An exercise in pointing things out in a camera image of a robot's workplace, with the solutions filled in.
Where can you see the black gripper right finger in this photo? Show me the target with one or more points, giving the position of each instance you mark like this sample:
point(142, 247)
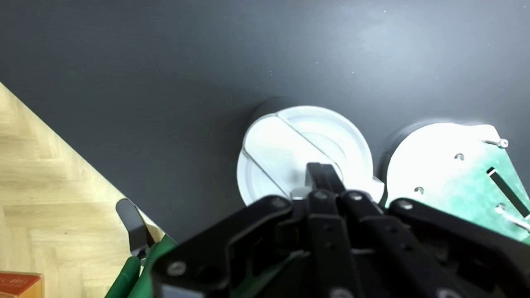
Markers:
point(419, 249)

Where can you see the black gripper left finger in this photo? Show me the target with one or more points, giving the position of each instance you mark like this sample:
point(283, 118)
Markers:
point(265, 249)

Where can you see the orange cardboard box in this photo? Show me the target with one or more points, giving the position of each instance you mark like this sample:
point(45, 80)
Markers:
point(18, 285)

